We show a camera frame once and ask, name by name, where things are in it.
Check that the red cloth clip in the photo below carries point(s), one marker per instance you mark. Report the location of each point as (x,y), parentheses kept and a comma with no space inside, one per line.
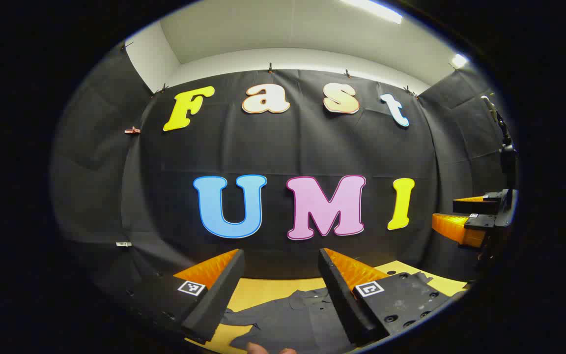
(132,130)

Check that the long ceiling light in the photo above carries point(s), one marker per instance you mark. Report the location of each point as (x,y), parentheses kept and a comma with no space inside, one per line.
(371,10)

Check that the black backdrop cloth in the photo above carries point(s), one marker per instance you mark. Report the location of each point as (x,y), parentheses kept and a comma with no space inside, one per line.
(312,147)

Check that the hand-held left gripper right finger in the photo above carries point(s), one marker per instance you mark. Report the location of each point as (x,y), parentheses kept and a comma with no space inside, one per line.
(342,305)

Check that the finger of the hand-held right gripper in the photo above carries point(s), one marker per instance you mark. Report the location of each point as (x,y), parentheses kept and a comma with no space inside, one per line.
(455,228)
(474,206)

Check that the white cloth clip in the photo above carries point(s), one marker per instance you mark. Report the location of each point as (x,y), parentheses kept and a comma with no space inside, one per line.
(123,244)

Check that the grey button shirt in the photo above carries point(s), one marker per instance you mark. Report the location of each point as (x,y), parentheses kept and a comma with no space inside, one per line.
(293,319)

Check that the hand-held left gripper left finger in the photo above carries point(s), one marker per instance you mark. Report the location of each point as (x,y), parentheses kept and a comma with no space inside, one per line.
(219,295)

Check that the small ceiling light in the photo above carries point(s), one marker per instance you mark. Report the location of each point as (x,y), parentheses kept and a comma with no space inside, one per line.
(459,60)

